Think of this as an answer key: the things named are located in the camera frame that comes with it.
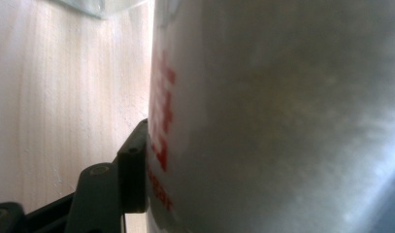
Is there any red and white sugar pouch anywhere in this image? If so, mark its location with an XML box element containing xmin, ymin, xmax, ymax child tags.
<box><xmin>145</xmin><ymin>0</ymin><xmax>395</xmax><ymax>233</ymax></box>

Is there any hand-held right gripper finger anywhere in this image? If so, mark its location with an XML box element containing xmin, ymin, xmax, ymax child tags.
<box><xmin>116</xmin><ymin>117</ymin><xmax>150</xmax><ymax>215</ymax></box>

